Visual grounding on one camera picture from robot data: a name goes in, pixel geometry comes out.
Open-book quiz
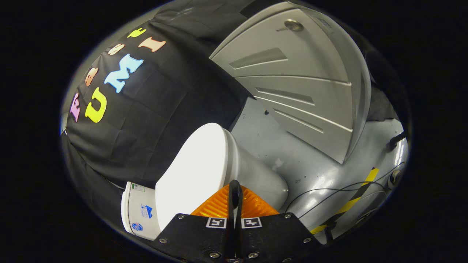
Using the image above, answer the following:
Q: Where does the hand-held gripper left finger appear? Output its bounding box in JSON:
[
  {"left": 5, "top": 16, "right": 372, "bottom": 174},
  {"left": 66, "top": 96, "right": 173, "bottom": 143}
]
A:
[{"left": 152, "top": 180, "right": 236, "bottom": 263}]

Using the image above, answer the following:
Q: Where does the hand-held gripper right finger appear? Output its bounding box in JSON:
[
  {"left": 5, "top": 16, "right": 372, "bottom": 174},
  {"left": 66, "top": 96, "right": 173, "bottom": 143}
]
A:
[{"left": 236, "top": 180, "right": 322, "bottom": 263}]

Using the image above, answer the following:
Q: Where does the white toilet lid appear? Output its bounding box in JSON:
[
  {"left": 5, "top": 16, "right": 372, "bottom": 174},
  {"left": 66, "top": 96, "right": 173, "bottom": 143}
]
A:
[{"left": 155, "top": 123, "right": 239, "bottom": 231}]

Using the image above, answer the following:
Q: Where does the white toilet body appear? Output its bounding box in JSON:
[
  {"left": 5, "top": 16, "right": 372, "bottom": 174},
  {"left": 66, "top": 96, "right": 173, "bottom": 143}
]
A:
[{"left": 121, "top": 126, "right": 289, "bottom": 241}]

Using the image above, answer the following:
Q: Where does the yellow black striped floor tape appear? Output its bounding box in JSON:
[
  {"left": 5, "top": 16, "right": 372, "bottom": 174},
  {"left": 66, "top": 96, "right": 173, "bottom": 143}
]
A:
[{"left": 310, "top": 167, "right": 380, "bottom": 235}]

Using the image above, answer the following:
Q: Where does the black backdrop cloth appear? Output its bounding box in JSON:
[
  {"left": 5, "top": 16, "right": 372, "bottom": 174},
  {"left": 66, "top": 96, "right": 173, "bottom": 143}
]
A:
[{"left": 60, "top": 0, "right": 400, "bottom": 234}]

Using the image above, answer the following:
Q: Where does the grey cabinet with white top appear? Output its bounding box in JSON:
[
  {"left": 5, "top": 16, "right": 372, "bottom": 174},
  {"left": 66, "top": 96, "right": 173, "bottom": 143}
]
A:
[{"left": 209, "top": 2, "right": 372, "bottom": 164}]

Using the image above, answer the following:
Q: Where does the black stand foot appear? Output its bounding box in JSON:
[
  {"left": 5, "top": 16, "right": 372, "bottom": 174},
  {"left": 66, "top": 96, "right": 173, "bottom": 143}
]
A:
[{"left": 388, "top": 131, "right": 407, "bottom": 151}]

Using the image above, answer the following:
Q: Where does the thin black floor cable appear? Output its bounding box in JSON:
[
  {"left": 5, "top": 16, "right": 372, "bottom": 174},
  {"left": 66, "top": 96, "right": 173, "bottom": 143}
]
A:
[{"left": 285, "top": 163, "right": 405, "bottom": 220}]

